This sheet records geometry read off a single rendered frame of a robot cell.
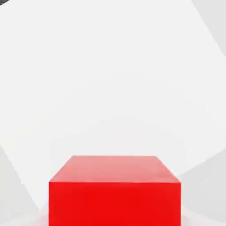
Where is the small red cube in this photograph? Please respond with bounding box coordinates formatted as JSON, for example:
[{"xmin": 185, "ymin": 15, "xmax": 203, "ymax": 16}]
[{"xmin": 49, "ymin": 155, "xmax": 181, "ymax": 226}]

